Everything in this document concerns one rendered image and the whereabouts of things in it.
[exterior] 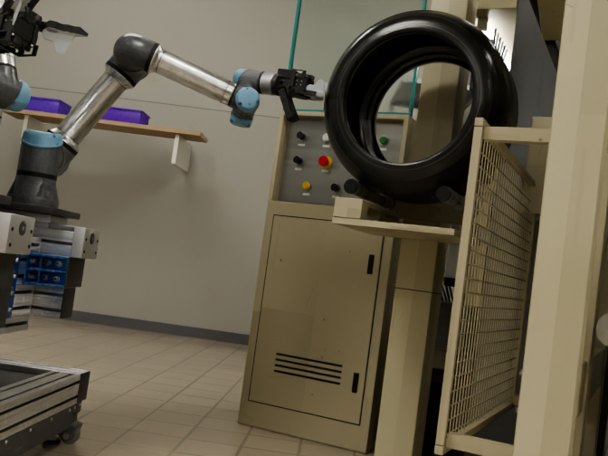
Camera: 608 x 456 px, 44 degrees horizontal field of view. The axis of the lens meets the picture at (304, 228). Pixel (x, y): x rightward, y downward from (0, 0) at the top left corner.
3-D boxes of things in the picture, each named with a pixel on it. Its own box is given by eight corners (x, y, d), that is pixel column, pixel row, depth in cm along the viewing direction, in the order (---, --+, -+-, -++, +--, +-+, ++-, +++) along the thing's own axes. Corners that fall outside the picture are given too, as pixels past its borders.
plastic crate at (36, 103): (70, 121, 579) (72, 106, 580) (58, 114, 555) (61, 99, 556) (25, 115, 581) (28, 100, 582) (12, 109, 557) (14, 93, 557)
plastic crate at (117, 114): (148, 130, 576) (150, 117, 576) (140, 125, 552) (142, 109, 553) (105, 125, 577) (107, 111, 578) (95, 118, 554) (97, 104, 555)
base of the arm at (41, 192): (-5, 200, 217) (1, 166, 218) (18, 204, 232) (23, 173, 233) (46, 206, 216) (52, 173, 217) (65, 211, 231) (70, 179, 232)
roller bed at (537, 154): (529, 219, 246) (540, 130, 248) (577, 223, 240) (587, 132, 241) (520, 212, 228) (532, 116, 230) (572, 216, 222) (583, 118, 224)
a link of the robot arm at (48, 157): (12, 167, 218) (19, 122, 219) (21, 173, 231) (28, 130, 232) (54, 174, 220) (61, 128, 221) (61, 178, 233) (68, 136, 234)
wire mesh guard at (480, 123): (508, 406, 233) (534, 185, 237) (514, 407, 232) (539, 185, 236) (433, 453, 152) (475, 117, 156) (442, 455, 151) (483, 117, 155)
